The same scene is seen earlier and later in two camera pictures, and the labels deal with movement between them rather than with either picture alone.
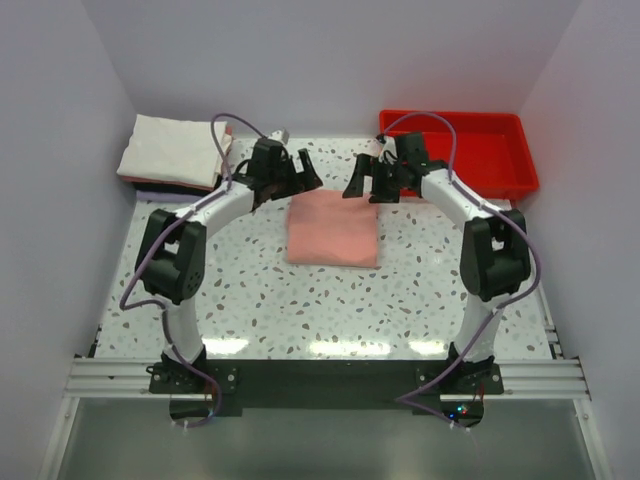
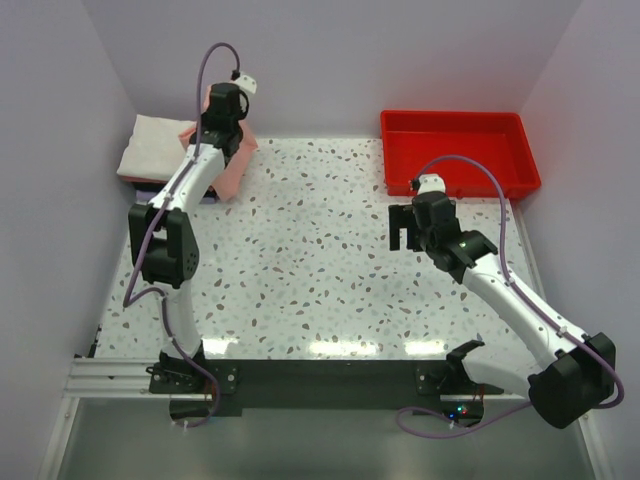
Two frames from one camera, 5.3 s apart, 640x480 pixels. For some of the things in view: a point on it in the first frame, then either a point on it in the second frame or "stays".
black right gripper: [369, 165] -> [400, 216]
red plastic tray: [492, 148] stays
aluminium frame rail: [112, 378] stays
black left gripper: [300, 182] -> [204, 123]
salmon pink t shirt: [326, 228] -> [229, 181]
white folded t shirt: [175, 150] stays
